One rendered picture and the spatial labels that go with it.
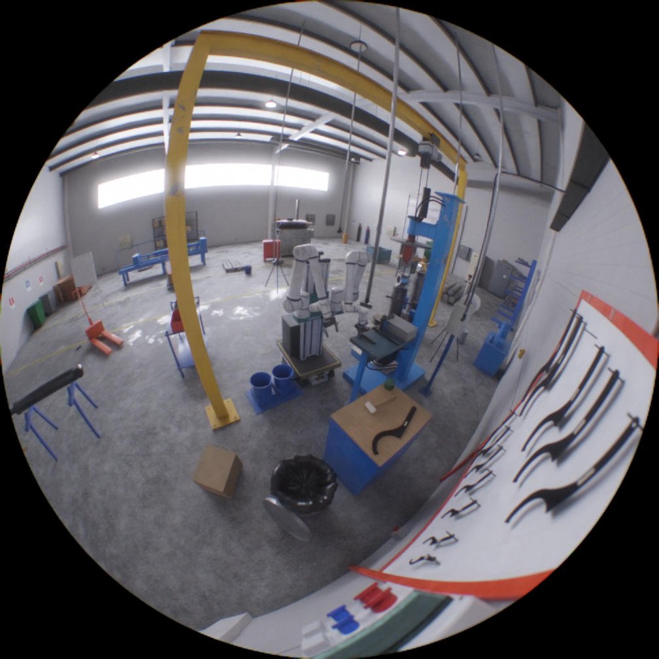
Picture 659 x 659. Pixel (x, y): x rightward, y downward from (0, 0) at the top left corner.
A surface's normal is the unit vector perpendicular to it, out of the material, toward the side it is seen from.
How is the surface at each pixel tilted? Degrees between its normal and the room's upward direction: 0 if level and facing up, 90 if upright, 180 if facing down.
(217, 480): 0
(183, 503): 0
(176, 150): 90
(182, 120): 90
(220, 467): 0
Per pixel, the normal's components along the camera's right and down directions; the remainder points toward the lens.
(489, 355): -0.79, 0.26
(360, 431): 0.10, -0.84
